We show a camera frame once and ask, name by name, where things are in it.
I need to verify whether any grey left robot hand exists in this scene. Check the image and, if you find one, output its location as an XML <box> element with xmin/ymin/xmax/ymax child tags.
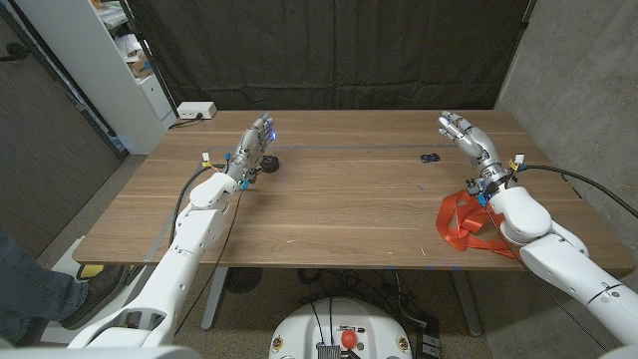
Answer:
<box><xmin>224</xmin><ymin>111</ymin><xmax>278</xmax><ymax>190</ymax></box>

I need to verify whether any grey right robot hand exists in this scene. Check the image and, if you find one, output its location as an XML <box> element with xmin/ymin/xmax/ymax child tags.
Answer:
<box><xmin>437</xmin><ymin>110</ymin><xmax>517</xmax><ymax>196</ymax></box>

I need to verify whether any orange ribbon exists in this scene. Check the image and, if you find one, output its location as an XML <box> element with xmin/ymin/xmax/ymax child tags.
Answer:
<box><xmin>435</xmin><ymin>188</ymin><xmax>522</xmax><ymax>259</ymax></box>

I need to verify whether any white power outlet box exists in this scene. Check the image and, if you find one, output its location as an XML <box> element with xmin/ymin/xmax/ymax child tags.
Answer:
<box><xmin>176</xmin><ymin>101</ymin><xmax>217</xmax><ymax>121</ymax></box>

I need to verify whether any black fabric curtain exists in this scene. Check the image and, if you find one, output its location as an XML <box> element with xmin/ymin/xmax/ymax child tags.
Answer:
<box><xmin>127</xmin><ymin>0</ymin><xmax>537</xmax><ymax>112</ymax></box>

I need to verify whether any black round floor fan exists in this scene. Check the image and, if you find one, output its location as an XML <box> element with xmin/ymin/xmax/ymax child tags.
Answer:
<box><xmin>223</xmin><ymin>267</ymin><xmax>263</xmax><ymax>294</ymax></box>

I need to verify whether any cardboard box with blue tape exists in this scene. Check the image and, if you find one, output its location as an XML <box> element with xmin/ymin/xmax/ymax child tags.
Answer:
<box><xmin>127</xmin><ymin>54</ymin><xmax>154</xmax><ymax>80</ymax></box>

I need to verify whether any grey table leg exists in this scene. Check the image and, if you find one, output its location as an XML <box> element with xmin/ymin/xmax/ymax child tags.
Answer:
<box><xmin>450</xmin><ymin>270</ymin><xmax>482</xmax><ymax>338</ymax></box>
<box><xmin>200</xmin><ymin>266</ymin><xmax>229</xmax><ymax>331</ymax></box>

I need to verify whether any white shelf cabinet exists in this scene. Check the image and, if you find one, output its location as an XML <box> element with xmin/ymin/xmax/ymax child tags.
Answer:
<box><xmin>14</xmin><ymin>0</ymin><xmax>178</xmax><ymax>156</ymax></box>

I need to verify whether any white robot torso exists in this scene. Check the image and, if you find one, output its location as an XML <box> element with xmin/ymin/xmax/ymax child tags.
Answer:
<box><xmin>268</xmin><ymin>297</ymin><xmax>414</xmax><ymax>359</ymax></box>

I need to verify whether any dark shoe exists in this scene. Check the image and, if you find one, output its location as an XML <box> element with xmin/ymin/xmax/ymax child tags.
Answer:
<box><xmin>59</xmin><ymin>264</ymin><xmax>132</xmax><ymax>330</ymax></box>

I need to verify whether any person's leg in jeans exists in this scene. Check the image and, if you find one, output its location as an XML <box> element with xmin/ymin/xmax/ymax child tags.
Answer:
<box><xmin>0</xmin><ymin>231</ymin><xmax>90</xmax><ymax>345</ymax></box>

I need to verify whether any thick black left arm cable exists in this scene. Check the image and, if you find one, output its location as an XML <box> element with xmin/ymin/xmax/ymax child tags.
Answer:
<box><xmin>168</xmin><ymin>166</ymin><xmax>225</xmax><ymax>245</ymax></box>

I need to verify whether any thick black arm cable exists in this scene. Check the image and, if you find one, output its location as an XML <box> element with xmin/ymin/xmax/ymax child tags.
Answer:
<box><xmin>522</xmin><ymin>164</ymin><xmax>638</xmax><ymax>219</ymax></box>
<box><xmin>168</xmin><ymin>166</ymin><xmax>225</xmax><ymax>245</ymax></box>

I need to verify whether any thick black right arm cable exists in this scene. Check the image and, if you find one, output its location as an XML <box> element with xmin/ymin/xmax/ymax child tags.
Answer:
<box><xmin>522</xmin><ymin>164</ymin><xmax>638</xmax><ymax>219</ymax></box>

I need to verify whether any black door handle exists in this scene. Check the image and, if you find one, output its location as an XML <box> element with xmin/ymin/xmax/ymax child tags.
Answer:
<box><xmin>0</xmin><ymin>42</ymin><xmax>29</xmax><ymax>62</ymax></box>

